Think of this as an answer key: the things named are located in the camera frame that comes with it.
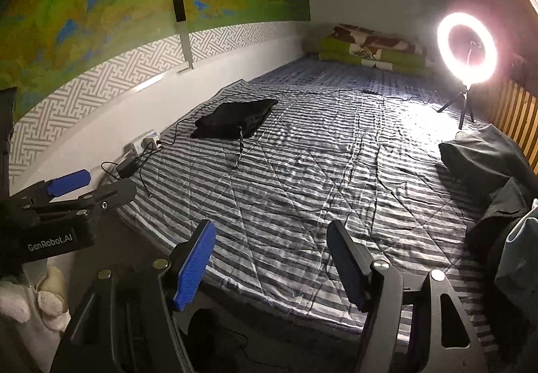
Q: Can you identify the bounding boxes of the black yellow striped shorts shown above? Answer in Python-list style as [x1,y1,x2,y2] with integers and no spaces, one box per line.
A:
[191,99,278,140]

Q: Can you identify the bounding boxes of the left white gloved hand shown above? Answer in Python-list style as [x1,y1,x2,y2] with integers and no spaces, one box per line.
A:
[1,265,71,364]

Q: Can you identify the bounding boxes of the black power adapter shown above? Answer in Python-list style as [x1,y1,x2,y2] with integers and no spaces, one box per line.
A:
[116,157,138,179]

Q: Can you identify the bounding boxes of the white power strip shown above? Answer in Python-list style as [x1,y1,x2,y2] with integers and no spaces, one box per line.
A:
[123,130,161,156]

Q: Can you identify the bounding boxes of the striped blue white bedspread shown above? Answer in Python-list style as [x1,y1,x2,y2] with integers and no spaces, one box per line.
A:
[119,58,497,353]

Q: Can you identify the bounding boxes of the light blue garment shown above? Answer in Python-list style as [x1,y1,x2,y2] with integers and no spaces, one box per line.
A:
[494,199,538,326]

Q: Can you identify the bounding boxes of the dark grey clothes pile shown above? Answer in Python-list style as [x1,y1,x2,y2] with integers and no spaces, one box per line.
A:
[438,125,537,273]

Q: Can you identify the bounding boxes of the wooden slatted headboard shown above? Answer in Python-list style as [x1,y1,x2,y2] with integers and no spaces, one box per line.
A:
[487,79,538,174]

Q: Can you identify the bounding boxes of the folded green brown blankets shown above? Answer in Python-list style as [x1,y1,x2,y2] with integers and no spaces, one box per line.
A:
[318,24,433,76]

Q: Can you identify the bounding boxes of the thin black cable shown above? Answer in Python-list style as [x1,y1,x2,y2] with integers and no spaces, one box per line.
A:
[100,86,443,202]

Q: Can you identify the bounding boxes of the ring light on tripod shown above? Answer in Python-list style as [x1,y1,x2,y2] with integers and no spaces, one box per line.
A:
[437,12,499,130]

